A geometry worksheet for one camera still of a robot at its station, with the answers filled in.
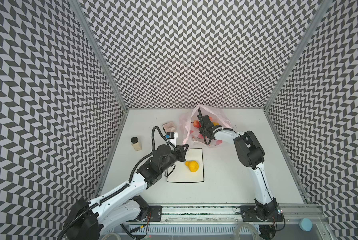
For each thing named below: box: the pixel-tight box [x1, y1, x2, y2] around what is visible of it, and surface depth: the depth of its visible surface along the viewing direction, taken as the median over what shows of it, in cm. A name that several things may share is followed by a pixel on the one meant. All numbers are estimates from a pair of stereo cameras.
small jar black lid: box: [130, 136, 142, 151], surface depth 91 cm
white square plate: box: [166, 148, 204, 183], surface depth 86 cm
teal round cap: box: [299, 217, 313, 232], surface depth 71 cm
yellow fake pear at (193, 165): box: [185, 160, 200, 173], surface depth 86 cm
